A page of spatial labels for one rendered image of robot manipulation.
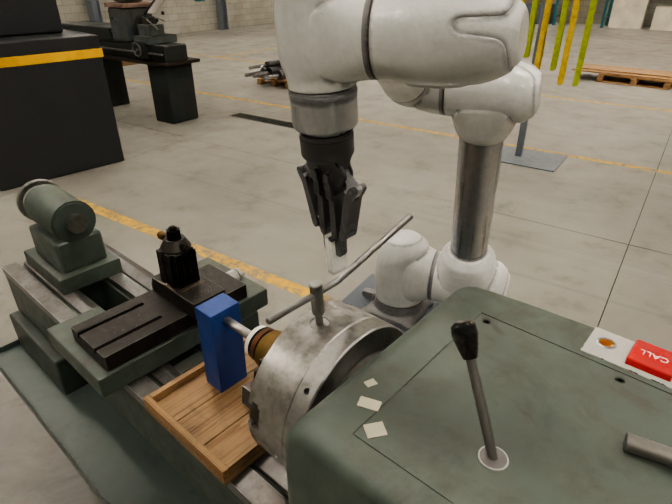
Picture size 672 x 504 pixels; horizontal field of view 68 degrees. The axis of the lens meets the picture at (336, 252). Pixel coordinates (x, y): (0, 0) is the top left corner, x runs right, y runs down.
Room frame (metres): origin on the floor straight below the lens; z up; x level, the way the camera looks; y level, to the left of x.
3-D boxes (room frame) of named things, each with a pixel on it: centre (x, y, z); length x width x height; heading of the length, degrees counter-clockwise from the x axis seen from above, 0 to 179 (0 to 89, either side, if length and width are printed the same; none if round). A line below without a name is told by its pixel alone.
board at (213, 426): (0.88, 0.22, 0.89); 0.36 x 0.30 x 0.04; 138
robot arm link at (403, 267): (1.34, -0.21, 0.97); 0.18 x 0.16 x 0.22; 69
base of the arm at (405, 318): (1.36, -0.19, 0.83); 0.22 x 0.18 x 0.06; 57
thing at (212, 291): (1.16, 0.41, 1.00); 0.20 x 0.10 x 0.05; 48
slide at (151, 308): (1.13, 0.47, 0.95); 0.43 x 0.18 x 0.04; 138
